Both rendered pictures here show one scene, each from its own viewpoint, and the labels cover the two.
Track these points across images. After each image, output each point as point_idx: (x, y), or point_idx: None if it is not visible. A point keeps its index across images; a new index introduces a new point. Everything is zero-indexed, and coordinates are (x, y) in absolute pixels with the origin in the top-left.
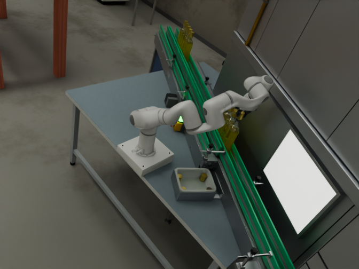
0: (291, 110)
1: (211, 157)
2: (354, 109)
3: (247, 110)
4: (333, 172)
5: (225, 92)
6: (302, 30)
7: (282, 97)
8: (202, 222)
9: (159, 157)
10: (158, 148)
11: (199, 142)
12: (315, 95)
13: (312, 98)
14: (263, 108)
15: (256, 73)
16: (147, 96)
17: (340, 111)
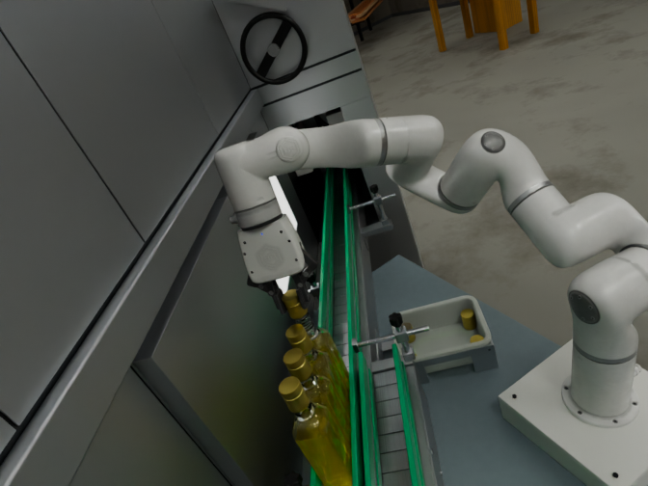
0: (206, 184)
1: (388, 371)
2: (182, 58)
3: (275, 288)
4: (245, 133)
5: (379, 122)
6: (13, 53)
7: (192, 209)
8: (426, 296)
9: (543, 378)
10: (555, 410)
11: (416, 418)
12: (172, 117)
13: (176, 128)
14: (220, 291)
15: (125, 381)
16: None
17: (187, 83)
